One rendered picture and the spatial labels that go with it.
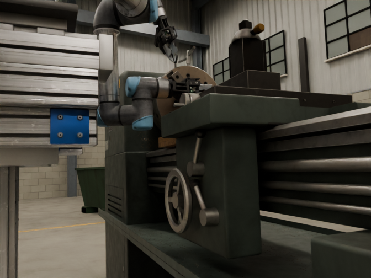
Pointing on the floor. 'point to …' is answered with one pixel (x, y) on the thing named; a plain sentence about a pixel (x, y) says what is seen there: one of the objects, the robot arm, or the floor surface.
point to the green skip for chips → (92, 188)
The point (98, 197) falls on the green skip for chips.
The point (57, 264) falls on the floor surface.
